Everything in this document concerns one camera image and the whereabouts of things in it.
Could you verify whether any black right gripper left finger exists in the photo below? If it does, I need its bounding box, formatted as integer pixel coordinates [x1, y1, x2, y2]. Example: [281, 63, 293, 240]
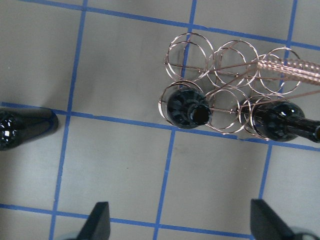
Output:
[78, 202, 111, 240]

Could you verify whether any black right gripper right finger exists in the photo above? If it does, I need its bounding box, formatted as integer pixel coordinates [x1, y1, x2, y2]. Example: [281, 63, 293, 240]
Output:
[250, 199, 295, 240]

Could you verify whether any dark wine bottle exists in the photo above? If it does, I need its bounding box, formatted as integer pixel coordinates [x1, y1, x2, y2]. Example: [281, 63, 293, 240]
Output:
[0, 107, 59, 151]
[167, 88, 212, 129]
[252, 101, 320, 143]

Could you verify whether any copper wire bottle basket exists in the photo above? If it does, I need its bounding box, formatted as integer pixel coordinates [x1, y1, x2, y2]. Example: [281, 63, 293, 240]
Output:
[157, 31, 320, 142]

